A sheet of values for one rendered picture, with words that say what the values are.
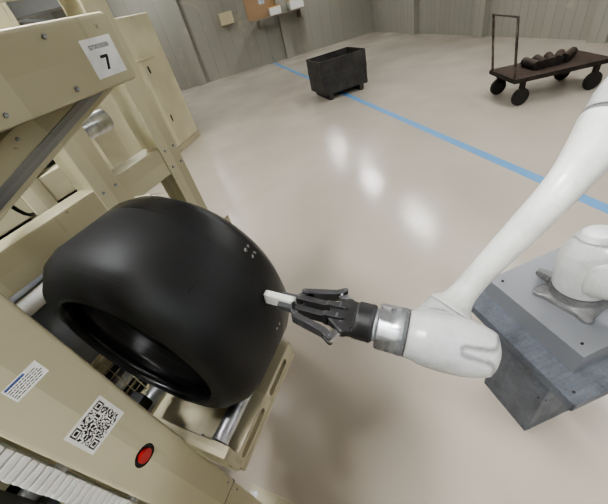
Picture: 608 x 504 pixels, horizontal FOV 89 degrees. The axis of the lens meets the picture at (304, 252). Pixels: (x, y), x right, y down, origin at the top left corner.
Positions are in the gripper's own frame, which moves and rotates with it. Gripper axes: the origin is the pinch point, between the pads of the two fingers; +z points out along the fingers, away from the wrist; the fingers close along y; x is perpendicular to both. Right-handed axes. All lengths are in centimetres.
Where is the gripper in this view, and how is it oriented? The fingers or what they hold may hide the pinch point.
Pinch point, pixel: (280, 300)
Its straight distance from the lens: 67.6
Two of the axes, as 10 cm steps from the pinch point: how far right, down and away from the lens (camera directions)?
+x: 0.8, 7.3, 6.8
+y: -3.5, 6.6, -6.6
